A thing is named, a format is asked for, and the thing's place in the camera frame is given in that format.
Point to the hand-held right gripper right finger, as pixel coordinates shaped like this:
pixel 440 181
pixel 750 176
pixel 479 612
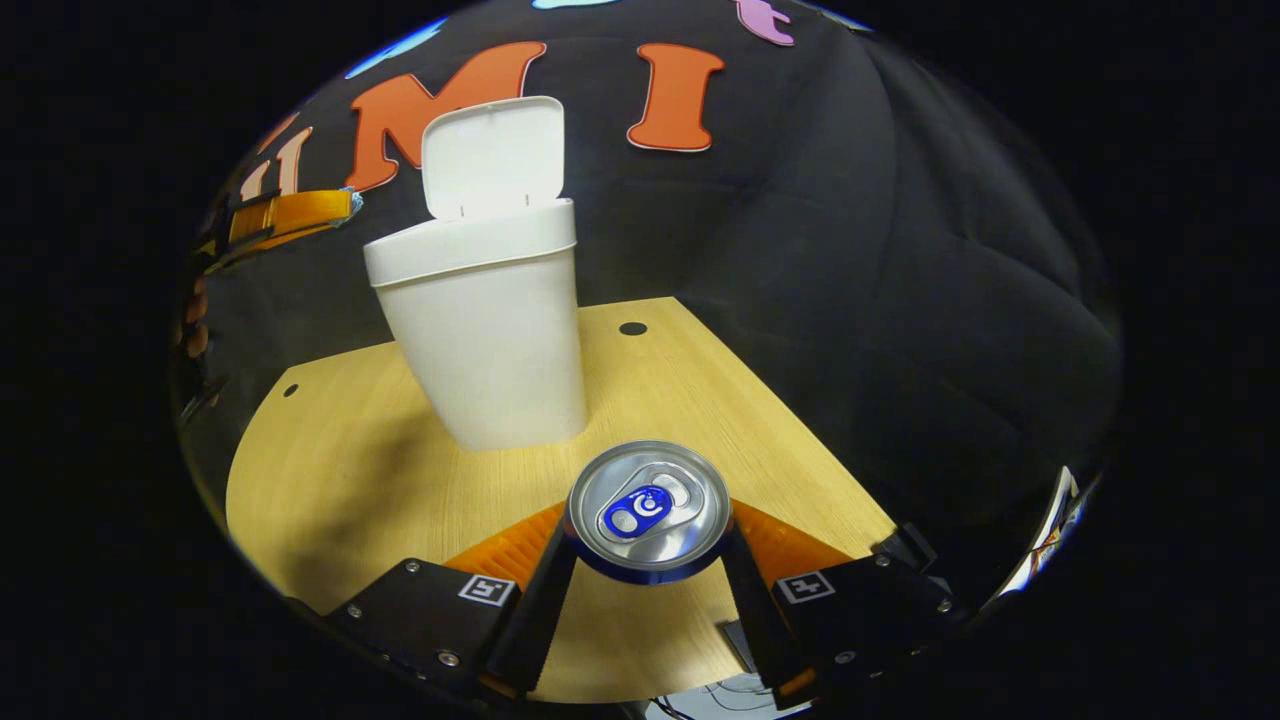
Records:
pixel 755 620

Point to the blue pop can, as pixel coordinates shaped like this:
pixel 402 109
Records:
pixel 650 510

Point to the blue paper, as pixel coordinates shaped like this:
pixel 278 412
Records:
pixel 353 200

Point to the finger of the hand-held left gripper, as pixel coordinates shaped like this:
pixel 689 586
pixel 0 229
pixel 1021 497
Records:
pixel 290 212

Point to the white desktop garbage bin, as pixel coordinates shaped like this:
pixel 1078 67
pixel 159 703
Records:
pixel 490 340

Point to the black backdrop cloth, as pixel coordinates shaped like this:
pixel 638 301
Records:
pixel 850 250

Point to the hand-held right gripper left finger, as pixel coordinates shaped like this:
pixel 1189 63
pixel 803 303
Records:
pixel 540 620

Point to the wooden desktop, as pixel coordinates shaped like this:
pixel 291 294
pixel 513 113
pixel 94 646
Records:
pixel 350 480

